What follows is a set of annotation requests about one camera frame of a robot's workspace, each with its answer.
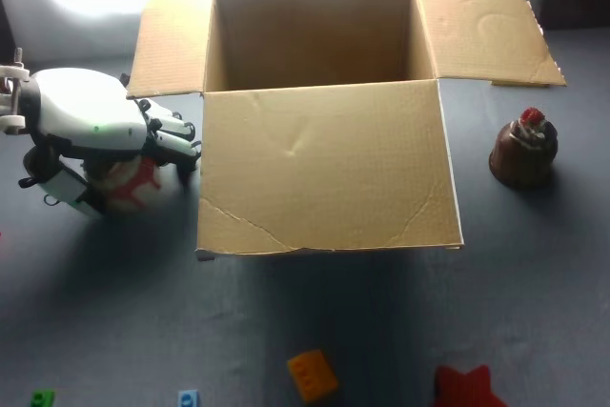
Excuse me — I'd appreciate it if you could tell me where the red star toy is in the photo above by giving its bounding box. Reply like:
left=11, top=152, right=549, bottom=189
left=432, top=363, right=510, bottom=407

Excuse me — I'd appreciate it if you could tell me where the white tape roll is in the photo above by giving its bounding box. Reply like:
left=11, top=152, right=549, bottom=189
left=83, top=153, right=175, bottom=215

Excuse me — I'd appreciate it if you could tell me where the orange yellow toy brick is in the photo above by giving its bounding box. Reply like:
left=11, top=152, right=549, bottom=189
left=286, top=349, right=340, bottom=404

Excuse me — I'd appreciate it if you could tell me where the cardboard box with flaps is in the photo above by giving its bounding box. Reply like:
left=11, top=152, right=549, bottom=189
left=126, top=0, right=568, bottom=263

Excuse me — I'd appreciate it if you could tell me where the chocolate cupcake toy with strawberry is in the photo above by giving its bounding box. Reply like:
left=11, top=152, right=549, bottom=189
left=488, top=106, right=559, bottom=189

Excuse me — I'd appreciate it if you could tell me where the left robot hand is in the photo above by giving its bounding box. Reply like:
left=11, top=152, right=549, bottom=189
left=17, top=67, right=202, bottom=221

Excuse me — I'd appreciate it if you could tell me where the grey table cloth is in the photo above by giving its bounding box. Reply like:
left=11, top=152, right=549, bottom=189
left=0, top=25, right=610, bottom=407

